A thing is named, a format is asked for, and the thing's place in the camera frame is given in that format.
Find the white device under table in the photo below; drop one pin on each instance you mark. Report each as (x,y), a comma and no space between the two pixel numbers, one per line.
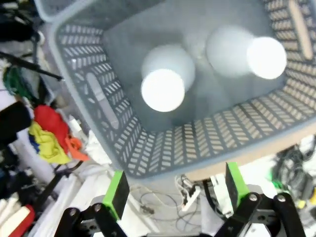
(221,195)

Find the blue cloth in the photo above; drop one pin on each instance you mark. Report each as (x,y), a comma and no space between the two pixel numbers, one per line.
(34,145)

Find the white plastic conical flask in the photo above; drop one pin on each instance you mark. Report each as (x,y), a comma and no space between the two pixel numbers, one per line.
(163,91)
(266,58)

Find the black tripod rod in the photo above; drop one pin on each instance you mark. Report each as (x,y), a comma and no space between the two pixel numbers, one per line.
(29,64)

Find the black stand leg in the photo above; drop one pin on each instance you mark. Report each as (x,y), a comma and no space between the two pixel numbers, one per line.
(51,185)

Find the white power strip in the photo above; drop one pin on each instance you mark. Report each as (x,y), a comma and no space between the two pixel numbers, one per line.
(191,197)

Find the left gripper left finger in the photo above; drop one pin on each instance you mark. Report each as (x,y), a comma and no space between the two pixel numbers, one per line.
(116,195)

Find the orange cloth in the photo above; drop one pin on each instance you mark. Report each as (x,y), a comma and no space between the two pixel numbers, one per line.
(79,153)

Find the yellow cloth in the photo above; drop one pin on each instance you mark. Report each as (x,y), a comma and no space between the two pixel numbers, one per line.
(49,148)

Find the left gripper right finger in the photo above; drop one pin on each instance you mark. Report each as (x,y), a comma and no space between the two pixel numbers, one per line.
(234,187)

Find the red cloth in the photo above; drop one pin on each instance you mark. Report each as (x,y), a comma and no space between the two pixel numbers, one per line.
(49,121)

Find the red and white object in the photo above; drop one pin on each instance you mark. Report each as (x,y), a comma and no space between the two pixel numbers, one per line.
(27,217)

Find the grey basket with flasks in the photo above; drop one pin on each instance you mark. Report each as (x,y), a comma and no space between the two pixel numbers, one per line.
(197,153)

